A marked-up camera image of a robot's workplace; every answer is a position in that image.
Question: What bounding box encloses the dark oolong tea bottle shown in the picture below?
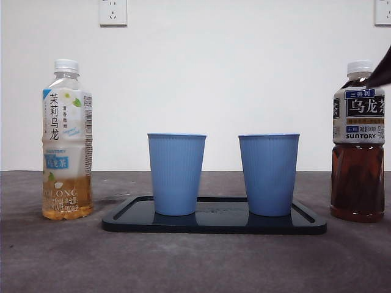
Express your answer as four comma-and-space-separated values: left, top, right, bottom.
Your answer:
329, 59, 391, 223

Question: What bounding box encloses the jasmine oolong bottle white label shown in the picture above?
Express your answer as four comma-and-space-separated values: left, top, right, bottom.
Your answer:
41, 59, 94, 221

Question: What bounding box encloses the blue ribbed cup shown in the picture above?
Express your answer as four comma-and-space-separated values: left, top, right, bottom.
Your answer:
147, 132, 208, 217
238, 132, 301, 217

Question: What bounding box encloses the dark rectangular tray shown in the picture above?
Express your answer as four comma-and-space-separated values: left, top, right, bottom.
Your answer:
101, 195, 327, 235

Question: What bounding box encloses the white wall socket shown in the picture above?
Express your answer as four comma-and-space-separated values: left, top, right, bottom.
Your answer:
99, 0, 128, 27
375, 0, 391, 26

